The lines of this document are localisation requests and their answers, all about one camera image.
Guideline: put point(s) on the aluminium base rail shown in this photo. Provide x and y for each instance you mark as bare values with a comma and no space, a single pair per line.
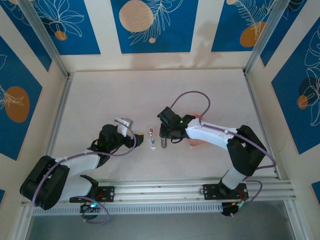
160,190

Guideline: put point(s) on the blue floral wall panel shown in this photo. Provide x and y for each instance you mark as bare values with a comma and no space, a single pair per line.
282,42
25,42
85,37
287,112
10,135
225,37
175,37

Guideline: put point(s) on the aluminium table side rail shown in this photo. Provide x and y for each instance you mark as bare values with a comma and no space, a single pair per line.
255,105
58,120

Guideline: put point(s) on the aluminium frame post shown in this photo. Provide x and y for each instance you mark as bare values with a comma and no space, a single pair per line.
265,32
42,32

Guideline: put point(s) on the small clear tube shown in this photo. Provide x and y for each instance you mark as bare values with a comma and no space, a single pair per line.
153,143

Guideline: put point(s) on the small circuit board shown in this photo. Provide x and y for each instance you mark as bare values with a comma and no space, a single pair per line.
232,208
90,208

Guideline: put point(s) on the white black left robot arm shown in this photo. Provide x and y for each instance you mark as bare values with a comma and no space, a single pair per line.
80,162

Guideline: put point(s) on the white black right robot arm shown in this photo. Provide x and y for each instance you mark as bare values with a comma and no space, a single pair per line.
210,132

